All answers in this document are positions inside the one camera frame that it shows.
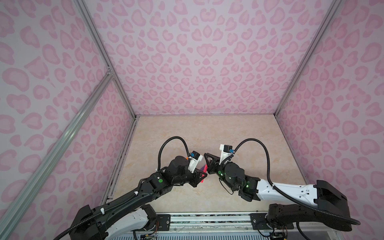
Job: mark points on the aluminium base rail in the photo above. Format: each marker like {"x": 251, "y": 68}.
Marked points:
{"x": 230, "y": 226}

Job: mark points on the diagonal aluminium frame bar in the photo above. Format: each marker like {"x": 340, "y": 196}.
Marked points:
{"x": 21, "y": 204}

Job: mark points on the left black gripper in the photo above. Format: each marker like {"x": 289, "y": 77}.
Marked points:
{"x": 196, "y": 178}

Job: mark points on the pink pen group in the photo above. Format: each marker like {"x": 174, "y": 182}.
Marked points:
{"x": 203, "y": 173}

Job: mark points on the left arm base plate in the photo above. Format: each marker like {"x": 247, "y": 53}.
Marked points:
{"x": 159, "y": 223}

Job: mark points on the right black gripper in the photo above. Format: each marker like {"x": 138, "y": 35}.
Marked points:
{"x": 214, "y": 164}

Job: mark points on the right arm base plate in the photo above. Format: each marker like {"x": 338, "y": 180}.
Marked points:
{"x": 259, "y": 221}

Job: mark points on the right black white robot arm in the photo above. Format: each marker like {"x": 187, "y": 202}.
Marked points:
{"x": 321, "y": 202}

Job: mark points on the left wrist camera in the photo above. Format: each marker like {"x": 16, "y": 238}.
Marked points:
{"x": 195, "y": 158}

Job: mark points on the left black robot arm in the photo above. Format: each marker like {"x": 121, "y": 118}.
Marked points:
{"x": 132, "y": 211}

